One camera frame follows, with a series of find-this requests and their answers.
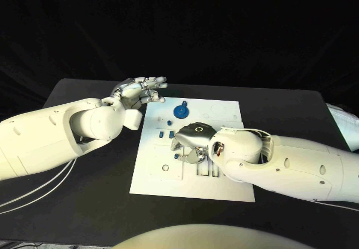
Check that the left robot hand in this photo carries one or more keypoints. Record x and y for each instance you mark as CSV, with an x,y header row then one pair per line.
x,y
132,89

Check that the blue long cylinder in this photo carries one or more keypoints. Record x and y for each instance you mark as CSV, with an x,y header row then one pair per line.
x,y
184,103

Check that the blue gear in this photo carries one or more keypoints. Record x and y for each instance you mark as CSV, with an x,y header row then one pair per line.
x,y
181,113

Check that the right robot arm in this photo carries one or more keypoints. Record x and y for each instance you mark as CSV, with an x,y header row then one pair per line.
x,y
295,165

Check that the white textured sheet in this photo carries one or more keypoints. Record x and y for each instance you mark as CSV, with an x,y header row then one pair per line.
x,y
348,126

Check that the white task board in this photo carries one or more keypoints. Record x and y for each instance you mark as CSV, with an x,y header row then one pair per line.
x,y
168,184

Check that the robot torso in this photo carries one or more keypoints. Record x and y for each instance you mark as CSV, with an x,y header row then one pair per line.
x,y
210,239

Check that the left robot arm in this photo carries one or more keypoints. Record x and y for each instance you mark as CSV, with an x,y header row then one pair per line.
x,y
42,136

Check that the blue short cylinder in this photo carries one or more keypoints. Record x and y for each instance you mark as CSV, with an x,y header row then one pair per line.
x,y
161,134
171,134

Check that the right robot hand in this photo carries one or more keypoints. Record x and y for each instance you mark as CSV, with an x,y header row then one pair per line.
x,y
197,134

